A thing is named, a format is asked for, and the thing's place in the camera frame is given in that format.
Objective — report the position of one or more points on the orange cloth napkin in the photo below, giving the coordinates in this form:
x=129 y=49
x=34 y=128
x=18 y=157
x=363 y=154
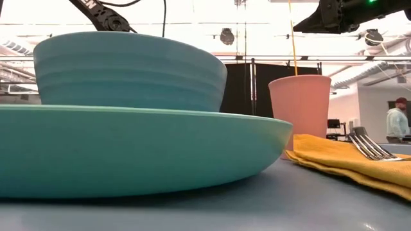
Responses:
x=337 y=160

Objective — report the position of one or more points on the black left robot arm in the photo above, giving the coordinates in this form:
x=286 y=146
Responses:
x=102 y=16

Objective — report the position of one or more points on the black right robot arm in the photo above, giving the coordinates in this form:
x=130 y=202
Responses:
x=385 y=8

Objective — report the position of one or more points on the teal round plate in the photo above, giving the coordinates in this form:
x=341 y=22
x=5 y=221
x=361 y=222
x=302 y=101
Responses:
x=128 y=154

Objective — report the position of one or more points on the small black monitor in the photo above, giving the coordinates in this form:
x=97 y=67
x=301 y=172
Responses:
x=334 y=124

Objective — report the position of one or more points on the blue round bowl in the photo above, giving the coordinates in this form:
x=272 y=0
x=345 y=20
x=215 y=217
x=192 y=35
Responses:
x=128 y=70

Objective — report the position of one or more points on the black folding divider screen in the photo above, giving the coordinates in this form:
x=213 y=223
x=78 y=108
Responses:
x=237 y=90

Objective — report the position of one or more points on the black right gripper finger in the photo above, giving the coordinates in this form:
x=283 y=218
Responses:
x=313 y=20

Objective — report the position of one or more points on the long ceiling light strip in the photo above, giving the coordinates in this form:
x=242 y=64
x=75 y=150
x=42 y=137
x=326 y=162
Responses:
x=273 y=58

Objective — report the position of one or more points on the pink plastic cup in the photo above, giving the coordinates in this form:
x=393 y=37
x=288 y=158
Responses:
x=300 y=106

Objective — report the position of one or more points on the person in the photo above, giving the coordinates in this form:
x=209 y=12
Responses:
x=396 y=122

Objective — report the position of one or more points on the black ceiling spotlight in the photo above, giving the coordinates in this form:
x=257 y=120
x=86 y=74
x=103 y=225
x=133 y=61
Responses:
x=374 y=37
x=227 y=36

